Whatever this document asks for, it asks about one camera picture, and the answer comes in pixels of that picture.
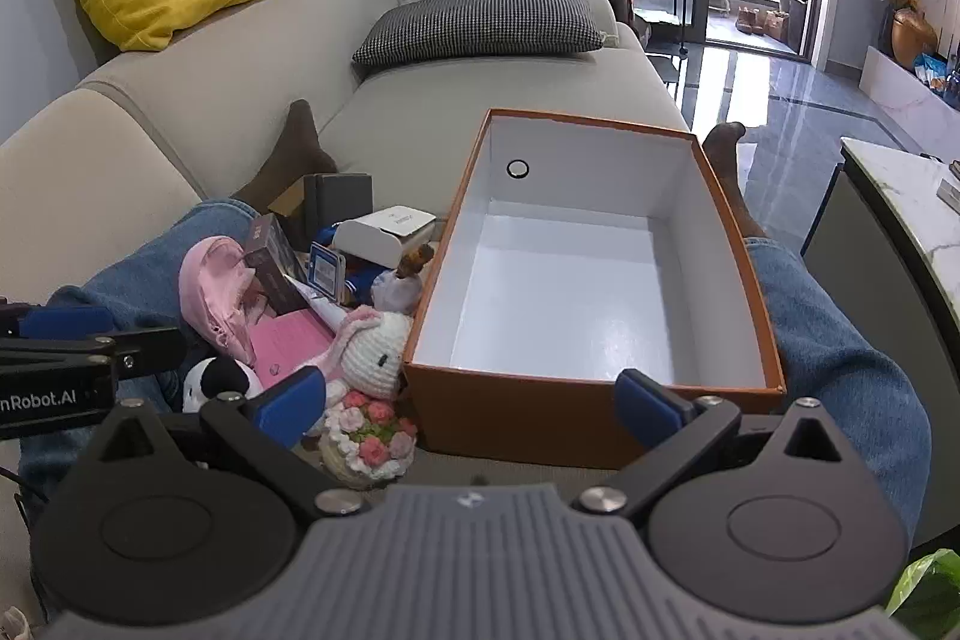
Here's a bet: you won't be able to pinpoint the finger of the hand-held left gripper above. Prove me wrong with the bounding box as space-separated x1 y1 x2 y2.
0 299 115 342
0 326 188 380

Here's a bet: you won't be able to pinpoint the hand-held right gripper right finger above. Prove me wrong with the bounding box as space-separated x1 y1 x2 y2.
570 368 863 521

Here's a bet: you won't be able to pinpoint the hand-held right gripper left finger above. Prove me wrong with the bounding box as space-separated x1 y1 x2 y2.
71 366 368 521

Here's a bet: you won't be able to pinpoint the orange cardboard box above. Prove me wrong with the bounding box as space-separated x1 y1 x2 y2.
401 107 787 470

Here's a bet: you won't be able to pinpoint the white pouch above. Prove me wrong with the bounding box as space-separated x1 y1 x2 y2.
332 205 438 271

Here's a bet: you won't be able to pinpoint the grey textured case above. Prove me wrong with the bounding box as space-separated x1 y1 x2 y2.
304 171 374 245

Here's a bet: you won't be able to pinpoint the black white panda plush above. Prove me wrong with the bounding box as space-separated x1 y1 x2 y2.
182 355 265 417

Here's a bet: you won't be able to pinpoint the person's left leg blue jeans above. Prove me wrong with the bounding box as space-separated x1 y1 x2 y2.
16 199 260 498

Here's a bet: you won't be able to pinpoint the person's leg blue jeans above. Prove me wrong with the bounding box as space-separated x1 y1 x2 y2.
739 235 932 558
16 199 260 498

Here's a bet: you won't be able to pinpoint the crochet flower cake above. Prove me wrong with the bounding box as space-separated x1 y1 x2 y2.
319 389 419 489

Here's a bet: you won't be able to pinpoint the white tube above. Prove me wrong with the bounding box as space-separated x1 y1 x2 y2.
289 276 350 330

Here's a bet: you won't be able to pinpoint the white crochet bunny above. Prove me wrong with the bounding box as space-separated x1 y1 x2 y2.
304 304 416 402

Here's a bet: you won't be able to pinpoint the blue framed card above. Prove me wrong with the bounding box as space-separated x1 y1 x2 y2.
309 241 348 305

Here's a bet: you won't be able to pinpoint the dark brown box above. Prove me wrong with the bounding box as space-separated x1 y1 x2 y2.
244 212 313 316

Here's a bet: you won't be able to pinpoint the small doll figurine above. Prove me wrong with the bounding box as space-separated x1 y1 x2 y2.
371 242 437 316

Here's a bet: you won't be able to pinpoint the person's right leg blue jeans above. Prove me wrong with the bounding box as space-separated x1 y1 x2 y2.
739 235 932 558

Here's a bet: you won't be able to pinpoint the small brown cardboard box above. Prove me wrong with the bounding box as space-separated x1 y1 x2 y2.
268 175 310 238

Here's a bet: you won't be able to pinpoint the person's left foot brown sock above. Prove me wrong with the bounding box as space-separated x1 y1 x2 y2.
231 100 340 215

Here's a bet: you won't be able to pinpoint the person's foot brown sock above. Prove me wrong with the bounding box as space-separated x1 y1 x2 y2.
231 100 340 215
701 121 767 240

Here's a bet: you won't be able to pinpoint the beige sofa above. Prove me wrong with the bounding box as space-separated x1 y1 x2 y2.
0 0 692 611

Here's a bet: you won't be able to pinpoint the person's right foot brown sock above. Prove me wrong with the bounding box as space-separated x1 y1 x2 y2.
701 121 767 240

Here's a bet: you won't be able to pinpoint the marble coffee table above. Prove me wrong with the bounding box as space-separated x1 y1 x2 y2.
801 136 960 547

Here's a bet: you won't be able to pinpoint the green plant leaves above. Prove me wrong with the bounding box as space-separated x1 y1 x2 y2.
885 548 960 638

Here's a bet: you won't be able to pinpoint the white television cabinet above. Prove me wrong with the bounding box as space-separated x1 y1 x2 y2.
859 44 960 145

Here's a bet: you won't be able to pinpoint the houndstooth pillow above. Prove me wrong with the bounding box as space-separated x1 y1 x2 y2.
352 0 605 68

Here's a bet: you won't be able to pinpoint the orange round vase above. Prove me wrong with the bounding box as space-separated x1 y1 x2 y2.
891 8 940 71

